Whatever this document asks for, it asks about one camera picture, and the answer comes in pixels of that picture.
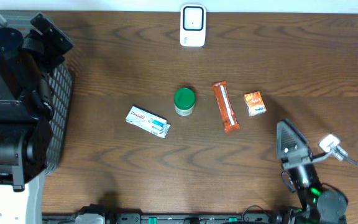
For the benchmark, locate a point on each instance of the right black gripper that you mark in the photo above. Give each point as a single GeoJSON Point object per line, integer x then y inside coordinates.
{"type": "Point", "coordinates": [296, 158]}

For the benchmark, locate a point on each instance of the small orange box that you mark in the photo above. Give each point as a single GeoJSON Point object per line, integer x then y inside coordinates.
{"type": "Point", "coordinates": [255, 104]}

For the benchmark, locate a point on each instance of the red Top chocolate bar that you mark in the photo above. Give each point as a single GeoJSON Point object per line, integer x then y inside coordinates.
{"type": "Point", "coordinates": [226, 111]}

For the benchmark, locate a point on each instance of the green lid jar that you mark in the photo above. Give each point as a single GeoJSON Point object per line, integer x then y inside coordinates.
{"type": "Point", "coordinates": [184, 101]}

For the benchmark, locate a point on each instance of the white Panadol box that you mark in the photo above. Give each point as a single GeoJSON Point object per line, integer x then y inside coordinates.
{"type": "Point", "coordinates": [148, 121]}

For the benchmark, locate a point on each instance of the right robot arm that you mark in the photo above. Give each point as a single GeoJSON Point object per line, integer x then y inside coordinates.
{"type": "Point", "coordinates": [318, 203]}

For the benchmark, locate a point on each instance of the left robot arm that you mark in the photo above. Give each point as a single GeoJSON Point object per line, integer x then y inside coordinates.
{"type": "Point", "coordinates": [35, 93]}

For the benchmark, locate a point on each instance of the grey plastic basket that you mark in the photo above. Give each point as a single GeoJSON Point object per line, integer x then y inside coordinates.
{"type": "Point", "coordinates": [61, 82]}

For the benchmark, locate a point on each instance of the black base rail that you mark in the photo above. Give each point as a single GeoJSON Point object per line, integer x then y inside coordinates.
{"type": "Point", "coordinates": [98, 214]}

